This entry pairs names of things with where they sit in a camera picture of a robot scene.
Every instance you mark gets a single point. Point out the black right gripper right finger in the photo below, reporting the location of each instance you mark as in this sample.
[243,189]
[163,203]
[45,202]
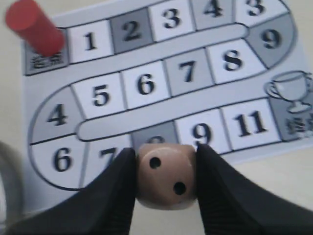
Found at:
[231,204]

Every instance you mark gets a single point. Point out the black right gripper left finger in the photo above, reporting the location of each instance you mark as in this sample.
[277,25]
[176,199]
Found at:
[104,207]

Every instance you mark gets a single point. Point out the wooden die with black pips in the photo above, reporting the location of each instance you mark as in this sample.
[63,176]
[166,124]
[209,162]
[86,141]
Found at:
[166,176]

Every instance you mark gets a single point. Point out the red cylinder game piece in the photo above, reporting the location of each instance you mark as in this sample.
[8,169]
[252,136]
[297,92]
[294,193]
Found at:
[27,19]

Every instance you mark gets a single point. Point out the round stainless steel bowl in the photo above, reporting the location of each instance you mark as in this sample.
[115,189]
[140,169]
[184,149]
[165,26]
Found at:
[11,192]

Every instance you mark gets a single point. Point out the printed paper game board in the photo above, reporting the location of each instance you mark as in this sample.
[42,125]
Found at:
[228,73]

